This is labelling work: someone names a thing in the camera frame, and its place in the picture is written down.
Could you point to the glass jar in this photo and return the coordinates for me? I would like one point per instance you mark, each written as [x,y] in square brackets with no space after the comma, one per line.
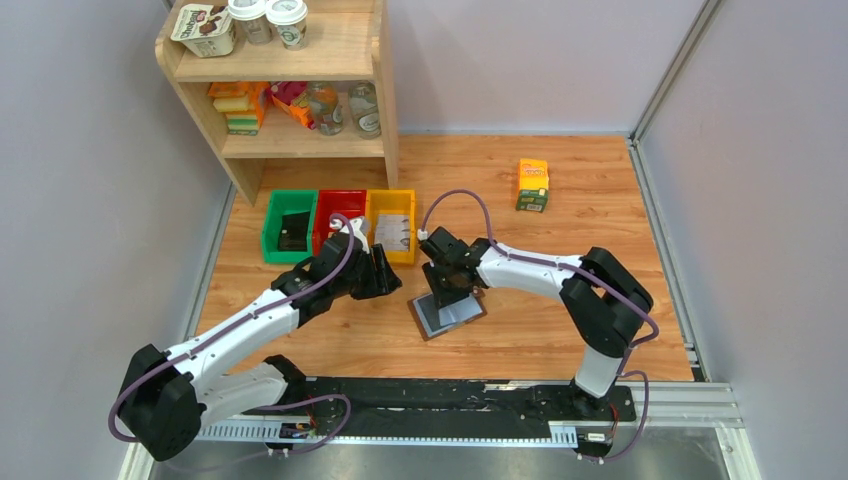
[362,98]
[324,105]

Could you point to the yellow plastic bin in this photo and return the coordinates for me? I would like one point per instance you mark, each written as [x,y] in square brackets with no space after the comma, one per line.
[392,202]

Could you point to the left glass jar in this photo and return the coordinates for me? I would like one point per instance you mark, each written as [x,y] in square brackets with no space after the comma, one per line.
[324,105]

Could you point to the red plastic bin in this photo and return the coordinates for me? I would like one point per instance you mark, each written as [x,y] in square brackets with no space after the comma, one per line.
[350,203]

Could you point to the yoghurt tub with chocolate label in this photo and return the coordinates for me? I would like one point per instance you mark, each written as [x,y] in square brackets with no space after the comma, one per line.
[205,30]

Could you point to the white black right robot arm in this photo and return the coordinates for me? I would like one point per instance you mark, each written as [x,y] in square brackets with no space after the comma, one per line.
[606,304]

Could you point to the black cards in green bin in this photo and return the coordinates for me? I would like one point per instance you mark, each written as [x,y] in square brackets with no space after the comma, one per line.
[294,235]

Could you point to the white cards in yellow bin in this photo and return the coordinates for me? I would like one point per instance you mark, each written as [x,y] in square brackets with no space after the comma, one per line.
[393,232]

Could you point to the green plastic bin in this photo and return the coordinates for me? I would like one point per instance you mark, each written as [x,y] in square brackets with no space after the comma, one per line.
[283,202]

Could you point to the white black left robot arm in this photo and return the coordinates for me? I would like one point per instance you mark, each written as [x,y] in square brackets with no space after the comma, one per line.
[168,396]

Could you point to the wooden shelf unit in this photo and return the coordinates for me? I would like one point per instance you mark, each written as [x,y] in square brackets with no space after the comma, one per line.
[348,42]

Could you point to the white lidded cup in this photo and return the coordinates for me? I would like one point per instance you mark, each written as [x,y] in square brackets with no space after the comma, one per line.
[249,16]
[288,17]

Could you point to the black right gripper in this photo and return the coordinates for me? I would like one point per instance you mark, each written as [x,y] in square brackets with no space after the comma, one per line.
[442,298]

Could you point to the right white lidded cup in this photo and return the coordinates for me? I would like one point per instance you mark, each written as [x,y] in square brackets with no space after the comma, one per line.
[288,17]

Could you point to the right glass jar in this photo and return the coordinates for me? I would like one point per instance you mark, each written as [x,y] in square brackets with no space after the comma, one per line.
[362,98]

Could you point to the brown leather card holder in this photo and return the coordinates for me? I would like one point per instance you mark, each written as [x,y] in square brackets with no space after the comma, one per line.
[433,321]

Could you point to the aluminium frame rail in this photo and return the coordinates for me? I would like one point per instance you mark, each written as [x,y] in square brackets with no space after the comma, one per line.
[659,405]

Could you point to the orange pink snack bag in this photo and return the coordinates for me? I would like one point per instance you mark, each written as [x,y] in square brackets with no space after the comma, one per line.
[293,99]

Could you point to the orange green carton box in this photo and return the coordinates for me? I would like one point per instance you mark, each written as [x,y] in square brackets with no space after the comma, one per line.
[533,185]

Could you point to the stack of sponges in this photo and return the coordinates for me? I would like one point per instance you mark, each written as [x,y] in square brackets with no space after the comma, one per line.
[242,103]

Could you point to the left white lidded cup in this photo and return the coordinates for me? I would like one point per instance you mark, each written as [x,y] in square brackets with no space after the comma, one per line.
[249,16]

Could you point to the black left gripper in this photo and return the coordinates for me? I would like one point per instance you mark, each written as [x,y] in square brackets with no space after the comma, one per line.
[382,281]

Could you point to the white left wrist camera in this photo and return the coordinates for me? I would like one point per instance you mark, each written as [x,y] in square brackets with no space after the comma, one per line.
[356,227]

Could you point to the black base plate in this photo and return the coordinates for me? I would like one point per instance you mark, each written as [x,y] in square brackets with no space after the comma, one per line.
[452,409]

